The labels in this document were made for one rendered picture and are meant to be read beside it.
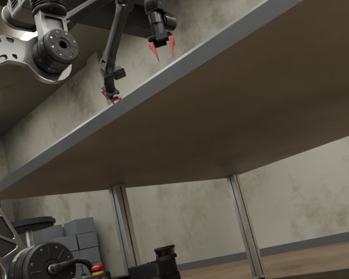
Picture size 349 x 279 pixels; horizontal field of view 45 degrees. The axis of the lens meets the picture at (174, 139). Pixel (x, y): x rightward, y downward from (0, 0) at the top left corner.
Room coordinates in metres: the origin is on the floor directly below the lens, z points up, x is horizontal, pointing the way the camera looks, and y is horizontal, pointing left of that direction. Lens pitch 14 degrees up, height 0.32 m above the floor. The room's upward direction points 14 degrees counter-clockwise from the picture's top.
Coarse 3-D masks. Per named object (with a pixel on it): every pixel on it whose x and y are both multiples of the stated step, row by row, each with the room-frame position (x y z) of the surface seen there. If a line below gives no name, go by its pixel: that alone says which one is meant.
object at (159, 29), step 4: (152, 24) 1.60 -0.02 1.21; (156, 24) 1.59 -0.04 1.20; (160, 24) 1.59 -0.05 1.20; (152, 28) 1.60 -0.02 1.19; (156, 28) 1.59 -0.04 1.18; (160, 28) 1.59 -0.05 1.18; (164, 28) 1.60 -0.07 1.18; (152, 32) 1.61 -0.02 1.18; (156, 32) 1.59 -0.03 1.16; (160, 32) 1.59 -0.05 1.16; (164, 32) 1.58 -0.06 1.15; (168, 32) 1.58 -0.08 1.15; (152, 36) 1.59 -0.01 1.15; (148, 40) 1.60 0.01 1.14; (152, 40) 1.62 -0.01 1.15
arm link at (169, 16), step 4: (160, 0) 1.58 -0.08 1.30; (160, 4) 1.58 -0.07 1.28; (156, 8) 1.58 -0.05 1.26; (160, 8) 1.58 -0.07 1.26; (164, 8) 1.60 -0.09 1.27; (148, 12) 1.62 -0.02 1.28; (152, 12) 1.62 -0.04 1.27; (160, 12) 1.62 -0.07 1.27; (164, 12) 1.63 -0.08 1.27; (168, 12) 1.65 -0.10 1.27; (168, 16) 1.65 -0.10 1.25; (172, 16) 1.66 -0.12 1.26; (168, 20) 1.63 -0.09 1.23; (172, 20) 1.65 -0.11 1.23; (176, 20) 1.67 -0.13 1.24; (168, 24) 1.64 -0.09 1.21; (172, 24) 1.66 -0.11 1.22; (176, 24) 1.67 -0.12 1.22; (168, 28) 1.66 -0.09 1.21; (172, 28) 1.67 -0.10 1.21
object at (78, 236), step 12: (48, 228) 6.31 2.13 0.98; (60, 228) 6.45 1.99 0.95; (72, 228) 6.31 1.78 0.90; (84, 228) 6.35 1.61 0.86; (36, 240) 6.40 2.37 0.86; (48, 240) 6.29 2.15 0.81; (60, 240) 6.05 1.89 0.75; (72, 240) 6.17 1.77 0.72; (84, 240) 6.32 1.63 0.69; (96, 240) 6.47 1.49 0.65; (72, 252) 6.15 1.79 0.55; (84, 252) 6.30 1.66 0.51; (96, 252) 6.44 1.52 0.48; (96, 264) 6.41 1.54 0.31
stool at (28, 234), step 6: (42, 216) 2.90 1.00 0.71; (48, 216) 2.95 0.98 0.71; (12, 222) 2.82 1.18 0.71; (18, 222) 2.82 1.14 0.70; (24, 222) 2.81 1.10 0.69; (30, 222) 2.82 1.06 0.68; (36, 222) 2.84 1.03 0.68; (42, 222) 2.88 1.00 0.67; (48, 222) 2.94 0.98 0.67; (54, 222) 3.05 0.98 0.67; (18, 228) 2.82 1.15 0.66; (24, 228) 2.84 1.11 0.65; (30, 228) 2.92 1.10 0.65; (36, 228) 3.00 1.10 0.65; (42, 228) 3.09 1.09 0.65; (18, 234) 3.12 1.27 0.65; (30, 234) 2.98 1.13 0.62; (30, 240) 2.97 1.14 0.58
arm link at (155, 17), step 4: (156, 12) 1.59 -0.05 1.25; (148, 16) 1.61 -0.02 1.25; (152, 16) 1.59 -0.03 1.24; (156, 16) 1.59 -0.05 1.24; (160, 16) 1.60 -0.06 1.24; (164, 16) 1.63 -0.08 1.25; (152, 20) 1.59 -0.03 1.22; (156, 20) 1.59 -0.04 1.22; (160, 20) 1.60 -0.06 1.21; (164, 20) 1.63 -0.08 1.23; (164, 24) 1.64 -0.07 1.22
